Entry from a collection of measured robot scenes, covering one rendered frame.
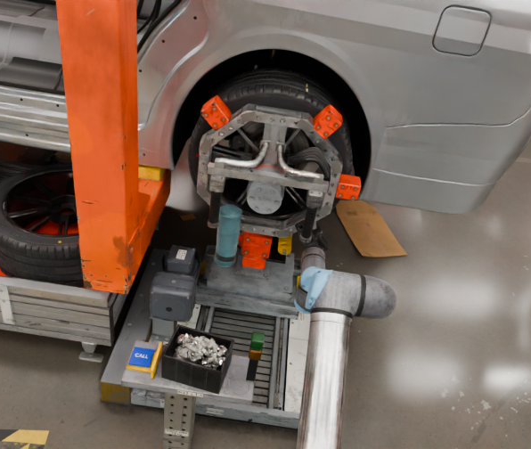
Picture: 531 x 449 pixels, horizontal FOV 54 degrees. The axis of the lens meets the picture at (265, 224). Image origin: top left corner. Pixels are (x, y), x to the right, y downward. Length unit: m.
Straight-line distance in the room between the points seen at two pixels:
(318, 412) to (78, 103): 1.04
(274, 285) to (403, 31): 1.24
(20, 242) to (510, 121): 1.93
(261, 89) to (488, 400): 1.72
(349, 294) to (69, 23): 1.01
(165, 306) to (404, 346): 1.21
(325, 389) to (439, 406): 1.23
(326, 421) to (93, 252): 0.96
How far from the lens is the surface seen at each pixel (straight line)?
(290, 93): 1.96
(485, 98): 2.09
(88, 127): 1.60
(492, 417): 2.65
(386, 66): 1.97
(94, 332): 2.29
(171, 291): 2.14
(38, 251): 2.24
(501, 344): 2.99
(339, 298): 1.42
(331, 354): 1.40
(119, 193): 1.68
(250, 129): 2.18
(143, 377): 1.81
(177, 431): 2.05
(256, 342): 1.65
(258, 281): 2.48
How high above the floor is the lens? 1.91
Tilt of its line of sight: 36 degrees down
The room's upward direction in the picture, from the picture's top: 10 degrees clockwise
